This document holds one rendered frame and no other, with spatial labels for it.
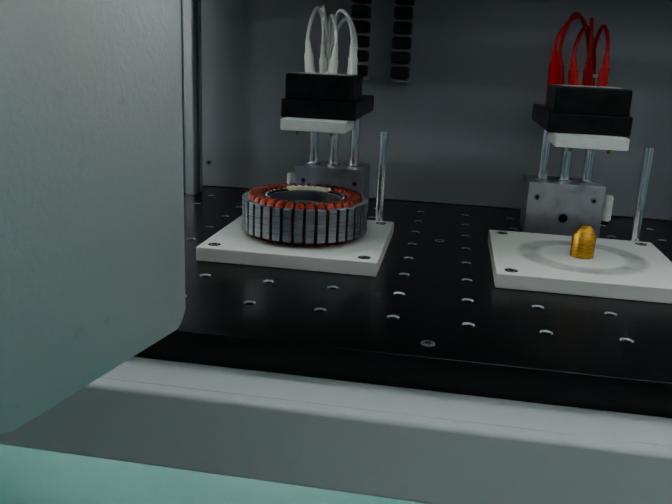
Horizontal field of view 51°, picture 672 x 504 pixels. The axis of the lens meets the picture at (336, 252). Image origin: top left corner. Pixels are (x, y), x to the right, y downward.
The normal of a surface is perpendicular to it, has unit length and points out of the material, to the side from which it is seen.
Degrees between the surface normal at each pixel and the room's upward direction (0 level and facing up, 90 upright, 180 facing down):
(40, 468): 0
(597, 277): 0
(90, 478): 0
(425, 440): 90
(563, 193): 90
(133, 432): 90
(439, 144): 90
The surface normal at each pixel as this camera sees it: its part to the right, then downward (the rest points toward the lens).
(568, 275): 0.04, -0.96
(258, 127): -0.17, 0.25
